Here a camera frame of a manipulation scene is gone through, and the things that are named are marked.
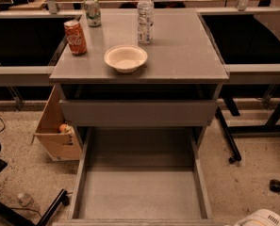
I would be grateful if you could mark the black table leg with caster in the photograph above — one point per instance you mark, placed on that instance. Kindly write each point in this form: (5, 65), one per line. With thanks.
(235, 157)

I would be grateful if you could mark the grey top drawer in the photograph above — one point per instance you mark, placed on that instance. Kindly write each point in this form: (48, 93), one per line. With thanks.
(138, 113)

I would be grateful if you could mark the black chair base leg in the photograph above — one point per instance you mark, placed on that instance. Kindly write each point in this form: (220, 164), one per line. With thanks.
(17, 220)

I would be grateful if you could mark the black caster wheel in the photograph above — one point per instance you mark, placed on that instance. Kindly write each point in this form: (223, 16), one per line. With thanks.
(274, 185)

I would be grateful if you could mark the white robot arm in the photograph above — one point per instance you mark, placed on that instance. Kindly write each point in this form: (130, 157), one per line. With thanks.
(261, 217)

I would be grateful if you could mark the plastic bottle on floor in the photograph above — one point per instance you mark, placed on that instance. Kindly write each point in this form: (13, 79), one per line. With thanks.
(28, 202)

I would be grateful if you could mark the green white soda can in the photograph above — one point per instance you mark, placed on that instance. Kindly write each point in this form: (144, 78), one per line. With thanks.
(93, 13)

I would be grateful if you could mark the orange soda can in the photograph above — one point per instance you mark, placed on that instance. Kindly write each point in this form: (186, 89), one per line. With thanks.
(75, 37)

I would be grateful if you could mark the clear plastic water bottle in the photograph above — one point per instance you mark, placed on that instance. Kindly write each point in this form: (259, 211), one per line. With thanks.
(145, 10)

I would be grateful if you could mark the cardboard box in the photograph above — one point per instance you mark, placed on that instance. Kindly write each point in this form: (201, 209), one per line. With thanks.
(59, 145)

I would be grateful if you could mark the white paper bowl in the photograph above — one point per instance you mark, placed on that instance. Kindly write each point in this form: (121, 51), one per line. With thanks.
(125, 58)

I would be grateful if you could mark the grey drawer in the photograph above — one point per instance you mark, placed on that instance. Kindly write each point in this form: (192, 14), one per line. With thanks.
(138, 113)
(139, 177)

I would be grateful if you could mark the orange fruit in box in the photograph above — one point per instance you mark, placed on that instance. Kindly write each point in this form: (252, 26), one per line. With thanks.
(63, 128)

